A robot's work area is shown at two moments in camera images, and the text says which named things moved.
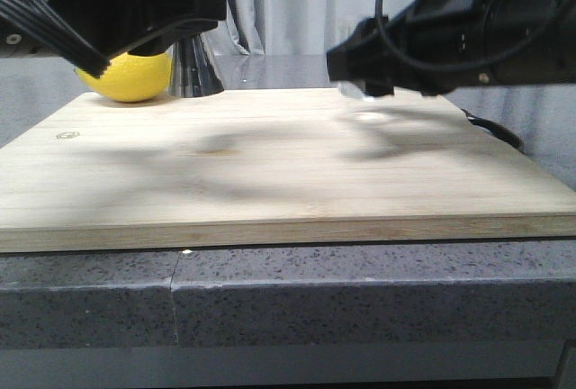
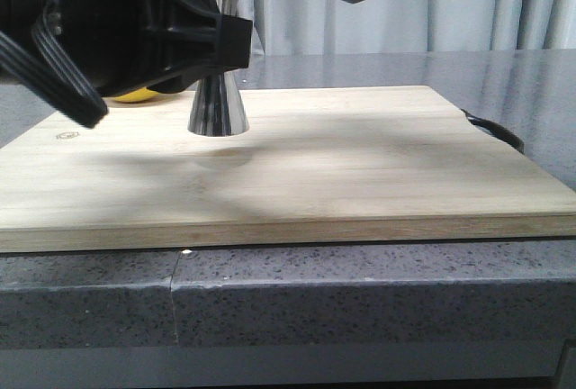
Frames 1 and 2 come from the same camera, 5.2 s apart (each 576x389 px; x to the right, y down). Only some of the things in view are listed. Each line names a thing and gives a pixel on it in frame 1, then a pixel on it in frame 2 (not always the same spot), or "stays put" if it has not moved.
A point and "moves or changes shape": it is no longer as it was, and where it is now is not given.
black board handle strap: [503, 133] stays put
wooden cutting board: [269, 166] stays put
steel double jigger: [193, 72] moves or changes shape
